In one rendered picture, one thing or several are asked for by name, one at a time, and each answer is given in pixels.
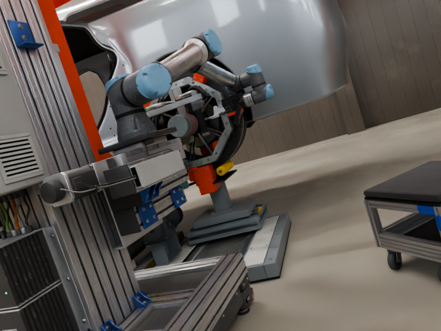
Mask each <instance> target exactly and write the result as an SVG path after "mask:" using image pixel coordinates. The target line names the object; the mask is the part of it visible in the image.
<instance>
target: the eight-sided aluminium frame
mask: <svg viewBox="0 0 441 331"><path fill-rule="evenodd" d="M188 85H191V86H193V85H197V86H200V87H201V88H203V89H204V90H205V91H206V92H207V93H209V94H210V95H211V96H212V97H214V98H215V99H216V102H217V106H218V108H219V104H222V102H221V100H222V99H224V95H223V93H221V92H220V91H217V90H215V89H214V88H212V87H210V86H208V85H206V84H204V83H200V82H198V81H194V80H193V78H192V77H186V78H184V79H181V80H178V81H176V82H173V83H172V86H171V88H170V90H171V89H172V90H173V89H176V88H177V87H179V86H180V88H183V87H186V86H188ZM163 97H164V96H163ZM163 97H161V98H159V99H156V100H153V101H152V102H151V103H150V106H151V105H153V104H157V103H159V102H162V99H163ZM221 118H222V121H223V124H224V128H225V129H224V131H223V133H222V135H221V137H220V139H219V141H218V143H217V146H216V148H215V150H214V152H213V154H212V155H211V156H207V157H204V158H201V159H198V160H194V161H191V162H188V163H187V162H185V161H184V164H185V166H186V170H188V168H193V167H198V166H202V165H205V164H209V163H212V162H216V161H217V160H218V159H219V158H220V156H221V154H222V151H223V150H224V147H225V145H226V143H227V141H228V139H229V137H230V135H231V133H232V131H233V129H234V127H233V123H232V120H231V118H230V116H228V115H227V114H225V115H222V116H221Z"/></svg>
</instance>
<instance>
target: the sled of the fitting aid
mask: <svg viewBox="0 0 441 331"><path fill-rule="evenodd" d="M267 214H268V210H267V206H266V203H265V202H263V203H260V204H257V205H256V206H255V208H254V210H253V211H252V213H251V215H250V216H247V217H242V218H239V219H235V220H231V221H227V222H223V223H218V224H215V225H210V226H207V227H202V228H199V229H194V228H191V229H190V231H189V232H188V233H187V234H186V236H187V239H188V242H189V245H192V244H198V243H201V242H206V241H210V240H214V239H218V238H223V237H227V236H232V235H235V234H240V233H243V232H249V231H254V230H257V229H261V227H262V225H263V223H264V220H265V218H266V216H267Z"/></svg>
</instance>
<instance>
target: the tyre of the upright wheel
mask: <svg viewBox="0 0 441 331"><path fill-rule="evenodd" d="M193 76H194V74H193V73H190V72H186V73H184V74H183V75H181V76H180V77H179V78H177V79H176V80H174V81H173V82H176V81H178V80H181V79H184V78H186V77H193ZM206 85H208V86H210V87H212V88H214V89H215V90H217V91H220V92H221V93H223V95H224V98H227V97H230V96H232V95H235V94H238V93H237V92H235V93H229V92H228V91H227V90H226V89H225V86H223V85H221V84H219V83H217V82H215V81H213V80H210V79H208V78H207V83H206ZM243 111H244V112H242V113H241V117H240V124H239V125H233V127H234V129H233V131H232V133H231V135H230V137H229V139H228V141H227V143H226V145H225V147H224V150H223V151H222V154H221V155H220V158H219V159H218V160H217V161H216V162H212V163H209V164H212V165H213V169H216V168H218V167H219V166H221V165H222V164H223V163H225V162H227V160H228V159H229V158H232V157H233V156H234V155H235V153H236V152H237V151H238V150H239V149H240V147H241V145H242V143H243V140H244V139H245V133H246V131H247V121H246V120H247V116H246V115H247V114H246V111H245V108H244V106H243ZM242 114H243V116H242ZM234 117H235V115H233V116H231V117H230V118H231V120H232V123H233V121H234ZM242 132H243V133H242ZM205 165H207V164H205ZM205 165H202V166H205Z"/></svg>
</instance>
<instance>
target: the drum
mask: <svg viewBox="0 0 441 331"><path fill-rule="evenodd" d="M167 127H168V128H170V127H176V129H177V131H176V132H174V133H171V134H172V136H174V137H181V138H182V137H187V136H190V135H193V134H194V133H195V132H196V131H197V130H198V120H197V119H196V117H195V116H194V115H192V114H177V115H175V116H173V117H172V118H171V119H170V120H169V122H168V125H167Z"/></svg>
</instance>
